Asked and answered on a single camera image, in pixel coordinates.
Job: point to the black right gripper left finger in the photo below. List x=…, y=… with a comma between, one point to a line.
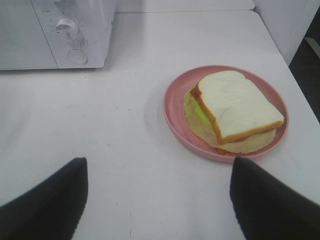
x=52, y=209

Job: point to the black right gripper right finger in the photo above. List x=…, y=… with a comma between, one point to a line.
x=267, y=209

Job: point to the white bread sandwich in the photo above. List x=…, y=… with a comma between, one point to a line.
x=231, y=114

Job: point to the pink round plate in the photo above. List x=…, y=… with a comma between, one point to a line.
x=174, y=112

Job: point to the round white door button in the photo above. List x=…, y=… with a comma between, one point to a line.
x=77, y=56

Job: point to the white microwave door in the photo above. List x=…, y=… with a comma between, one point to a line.
x=23, y=44

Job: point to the white microwave oven body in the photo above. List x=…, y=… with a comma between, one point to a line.
x=95, y=18

